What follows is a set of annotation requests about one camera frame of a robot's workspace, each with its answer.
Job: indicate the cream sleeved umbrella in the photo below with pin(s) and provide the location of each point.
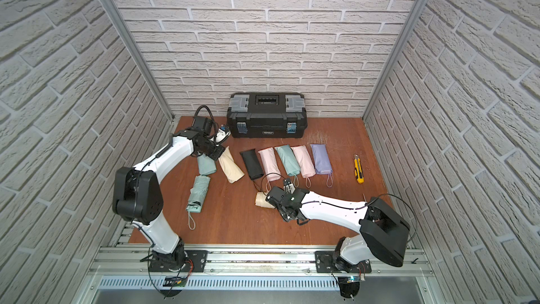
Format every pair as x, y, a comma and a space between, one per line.
260, 201

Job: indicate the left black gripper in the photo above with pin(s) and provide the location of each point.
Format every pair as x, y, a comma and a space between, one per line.
215, 149

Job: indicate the black sleeved umbrella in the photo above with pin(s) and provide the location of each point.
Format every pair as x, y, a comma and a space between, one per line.
253, 167

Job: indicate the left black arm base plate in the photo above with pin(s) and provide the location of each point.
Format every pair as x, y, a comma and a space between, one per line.
191, 258

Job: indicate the black plastic toolbox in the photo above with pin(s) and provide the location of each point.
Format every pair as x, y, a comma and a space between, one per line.
267, 115

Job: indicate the light pink sleeved umbrella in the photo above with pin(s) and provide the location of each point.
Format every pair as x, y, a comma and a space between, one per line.
307, 169

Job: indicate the lavender sleeved umbrella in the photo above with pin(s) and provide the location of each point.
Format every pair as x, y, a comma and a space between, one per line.
322, 162

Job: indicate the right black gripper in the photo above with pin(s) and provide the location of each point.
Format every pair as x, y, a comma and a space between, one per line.
283, 215

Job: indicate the aluminium mounting rail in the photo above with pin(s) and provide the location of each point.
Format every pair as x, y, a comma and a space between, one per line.
241, 267

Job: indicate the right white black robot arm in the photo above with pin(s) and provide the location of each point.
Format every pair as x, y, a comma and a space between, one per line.
382, 233

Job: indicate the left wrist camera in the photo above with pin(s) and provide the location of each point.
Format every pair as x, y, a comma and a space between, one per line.
209, 127

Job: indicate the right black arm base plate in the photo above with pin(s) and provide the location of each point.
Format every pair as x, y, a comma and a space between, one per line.
325, 262

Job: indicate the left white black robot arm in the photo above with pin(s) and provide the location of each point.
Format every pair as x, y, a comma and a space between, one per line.
137, 197

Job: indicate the yellow utility knife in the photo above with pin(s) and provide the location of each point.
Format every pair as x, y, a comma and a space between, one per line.
358, 170

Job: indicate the mint green sleeved umbrella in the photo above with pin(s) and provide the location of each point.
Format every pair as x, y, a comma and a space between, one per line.
289, 162

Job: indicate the cream umbrella sleeve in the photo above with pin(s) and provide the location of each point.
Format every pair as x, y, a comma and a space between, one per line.
231, 170

